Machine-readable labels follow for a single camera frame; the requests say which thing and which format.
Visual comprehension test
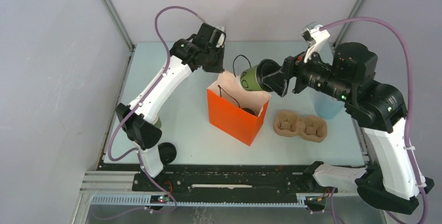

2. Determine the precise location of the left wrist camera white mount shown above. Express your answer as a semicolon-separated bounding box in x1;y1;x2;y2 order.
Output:
216;26;226;48

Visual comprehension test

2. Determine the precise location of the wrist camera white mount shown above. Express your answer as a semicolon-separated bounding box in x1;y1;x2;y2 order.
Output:
301;22;330;63
216;26;226;48

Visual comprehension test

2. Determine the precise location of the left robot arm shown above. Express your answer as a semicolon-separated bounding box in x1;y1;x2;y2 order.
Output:
116;23;226;191

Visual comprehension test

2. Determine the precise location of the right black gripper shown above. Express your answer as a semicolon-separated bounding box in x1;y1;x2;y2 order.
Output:
262;42;352;103

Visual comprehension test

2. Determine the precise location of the blue cup of stirrers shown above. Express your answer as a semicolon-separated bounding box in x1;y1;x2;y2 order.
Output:
312;93;345;120

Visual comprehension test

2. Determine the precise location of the orange paper bag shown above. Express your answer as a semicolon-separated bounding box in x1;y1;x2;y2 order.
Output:
206;68;271;146

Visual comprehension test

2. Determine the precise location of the purple cable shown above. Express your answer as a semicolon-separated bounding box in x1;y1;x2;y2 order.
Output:
319;17;429;224
107;6;208;215

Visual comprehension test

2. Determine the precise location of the green paper coffee cup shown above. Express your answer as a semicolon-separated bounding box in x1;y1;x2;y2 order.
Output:
240;65;264;91

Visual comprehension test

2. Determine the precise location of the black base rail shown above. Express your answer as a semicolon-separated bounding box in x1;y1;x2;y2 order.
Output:
132;163;367;205

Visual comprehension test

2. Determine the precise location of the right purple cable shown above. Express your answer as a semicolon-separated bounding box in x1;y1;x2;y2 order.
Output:
319;17;429;224

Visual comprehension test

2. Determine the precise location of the stack of paper cups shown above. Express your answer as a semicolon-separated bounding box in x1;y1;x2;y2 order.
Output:
152;115;162;129

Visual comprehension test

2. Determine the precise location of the stack of black lids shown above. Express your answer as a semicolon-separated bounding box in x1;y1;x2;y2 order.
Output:
158;142;177;165

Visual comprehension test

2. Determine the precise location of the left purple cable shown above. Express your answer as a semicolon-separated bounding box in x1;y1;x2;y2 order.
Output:
107;6;208;215

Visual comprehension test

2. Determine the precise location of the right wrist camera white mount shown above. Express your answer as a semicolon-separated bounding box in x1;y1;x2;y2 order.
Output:
301;22;330;63

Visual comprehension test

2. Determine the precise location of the black coffee cup lid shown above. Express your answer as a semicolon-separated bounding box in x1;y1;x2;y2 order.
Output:
255;59;280;92

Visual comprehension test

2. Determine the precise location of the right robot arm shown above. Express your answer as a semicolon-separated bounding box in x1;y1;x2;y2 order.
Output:
256;42;434;215

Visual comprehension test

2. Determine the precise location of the brown pulp cup carrier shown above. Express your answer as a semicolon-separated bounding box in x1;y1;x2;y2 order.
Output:
273;110;328;143

